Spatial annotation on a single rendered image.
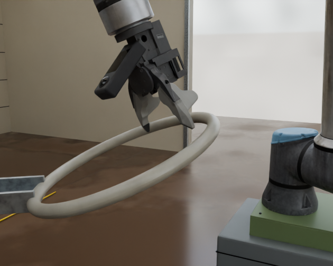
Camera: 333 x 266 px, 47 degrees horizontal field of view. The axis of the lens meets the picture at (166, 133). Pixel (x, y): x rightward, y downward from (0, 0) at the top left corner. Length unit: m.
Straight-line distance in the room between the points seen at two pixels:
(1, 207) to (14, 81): 6.78
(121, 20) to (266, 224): 0.88
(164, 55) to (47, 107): 6.52
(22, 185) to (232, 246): 0.70
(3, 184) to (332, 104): 0.91
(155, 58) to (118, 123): 5.60
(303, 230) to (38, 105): 6.39
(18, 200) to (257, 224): 0.77
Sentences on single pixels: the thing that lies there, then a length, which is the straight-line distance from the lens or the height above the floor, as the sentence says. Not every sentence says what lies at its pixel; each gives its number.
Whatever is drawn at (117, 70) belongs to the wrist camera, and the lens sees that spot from 0.66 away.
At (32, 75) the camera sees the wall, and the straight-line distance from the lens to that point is 7.34.
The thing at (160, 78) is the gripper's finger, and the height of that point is 1.41.
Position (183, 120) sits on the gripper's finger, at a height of 1.33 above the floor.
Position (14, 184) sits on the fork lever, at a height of 1.12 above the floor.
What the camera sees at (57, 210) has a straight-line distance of 0.77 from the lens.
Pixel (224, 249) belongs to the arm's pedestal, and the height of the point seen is 0.81.
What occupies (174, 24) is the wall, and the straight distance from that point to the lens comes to 5.70.
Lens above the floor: 1.44
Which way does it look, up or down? 12 degrees down
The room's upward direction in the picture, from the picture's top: straight up
